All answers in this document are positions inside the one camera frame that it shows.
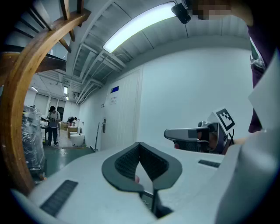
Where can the long ceiling light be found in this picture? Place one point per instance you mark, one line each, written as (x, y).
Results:
(135, 26)

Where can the plastic-wrapped pallet load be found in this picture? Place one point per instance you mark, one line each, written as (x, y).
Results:
(32, 140)

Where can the black head-mounted camera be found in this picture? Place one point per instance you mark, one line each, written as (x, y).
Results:
(181, 12)

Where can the person's dark shirt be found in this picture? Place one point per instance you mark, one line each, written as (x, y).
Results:
(262, 39)

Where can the white door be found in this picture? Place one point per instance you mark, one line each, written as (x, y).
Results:
(124, 113)

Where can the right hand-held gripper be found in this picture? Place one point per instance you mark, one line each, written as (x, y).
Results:
(218, 122)

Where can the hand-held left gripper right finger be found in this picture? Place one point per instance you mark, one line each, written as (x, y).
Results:
(172, 170)

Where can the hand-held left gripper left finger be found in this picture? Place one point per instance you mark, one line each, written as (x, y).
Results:
(109, 170)

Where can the cardboard box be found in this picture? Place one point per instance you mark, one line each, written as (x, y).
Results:
(72, 131)

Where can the person's right forearm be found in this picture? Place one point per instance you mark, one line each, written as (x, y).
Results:
(240, 141)

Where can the blue wall sign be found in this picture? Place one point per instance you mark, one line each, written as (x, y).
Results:
(115, 89)

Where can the person's head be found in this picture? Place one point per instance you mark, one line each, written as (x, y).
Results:
(240, 8)

